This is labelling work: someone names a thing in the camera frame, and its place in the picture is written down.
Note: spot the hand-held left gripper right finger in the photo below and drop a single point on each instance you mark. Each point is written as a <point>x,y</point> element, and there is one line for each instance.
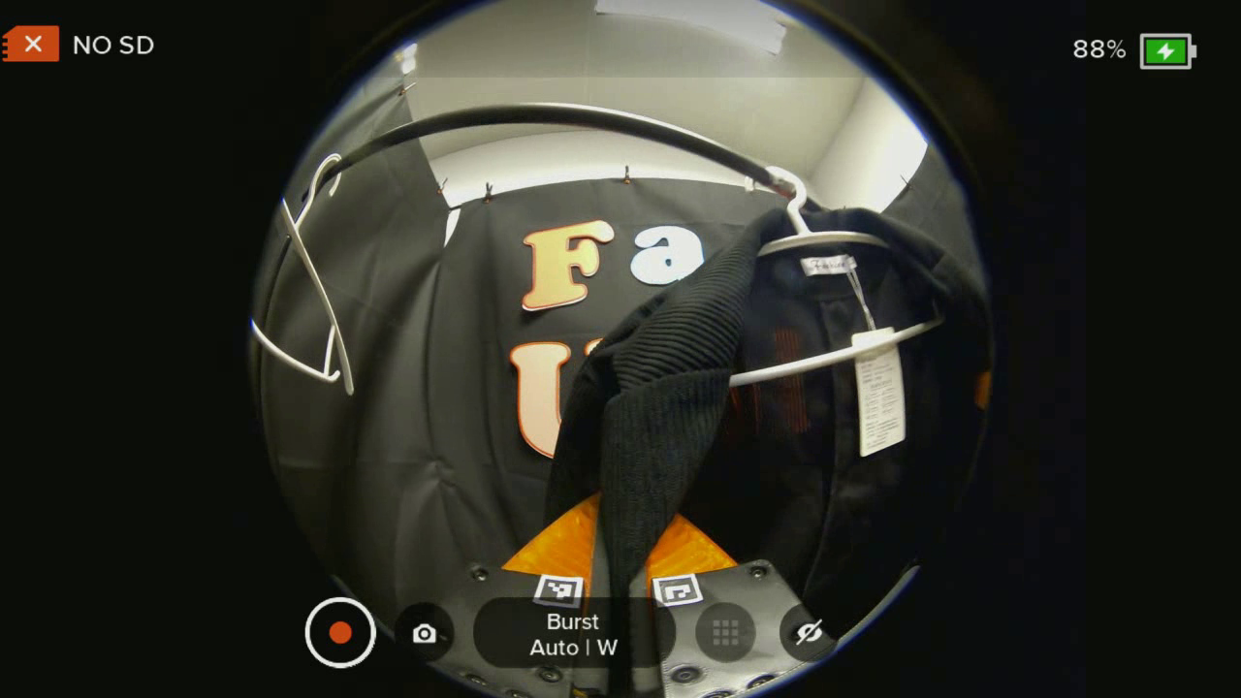
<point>737,586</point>

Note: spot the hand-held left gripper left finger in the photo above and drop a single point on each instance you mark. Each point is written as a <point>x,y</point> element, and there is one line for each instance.
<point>514,585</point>

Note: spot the black jacket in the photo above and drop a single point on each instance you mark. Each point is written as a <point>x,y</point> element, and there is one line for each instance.
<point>659,417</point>

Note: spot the white hanger with clothes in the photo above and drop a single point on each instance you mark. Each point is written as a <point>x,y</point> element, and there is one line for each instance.
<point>805,366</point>

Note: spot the empty white plastic hanger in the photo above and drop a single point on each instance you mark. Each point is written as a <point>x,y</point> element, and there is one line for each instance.
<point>315,281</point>

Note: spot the black backdrop cloth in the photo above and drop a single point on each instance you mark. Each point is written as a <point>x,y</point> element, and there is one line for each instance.
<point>407,436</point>

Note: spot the row of small backdrop clips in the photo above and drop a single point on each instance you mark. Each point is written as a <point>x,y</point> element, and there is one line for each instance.
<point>626,176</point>

